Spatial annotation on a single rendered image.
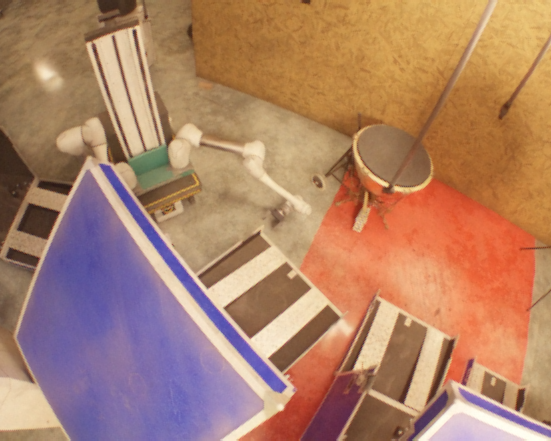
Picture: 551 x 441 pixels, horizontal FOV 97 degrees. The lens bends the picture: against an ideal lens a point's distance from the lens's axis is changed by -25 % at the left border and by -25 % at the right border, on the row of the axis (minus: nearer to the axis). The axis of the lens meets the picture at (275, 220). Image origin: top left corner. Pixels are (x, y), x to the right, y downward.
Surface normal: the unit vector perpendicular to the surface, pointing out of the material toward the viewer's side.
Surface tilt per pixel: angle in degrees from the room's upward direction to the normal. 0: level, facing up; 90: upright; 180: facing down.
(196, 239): 0
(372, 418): 0
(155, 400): 38
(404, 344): 2
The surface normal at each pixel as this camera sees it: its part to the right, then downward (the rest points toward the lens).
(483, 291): 0.09, -0.49
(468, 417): -0.28, 0.11
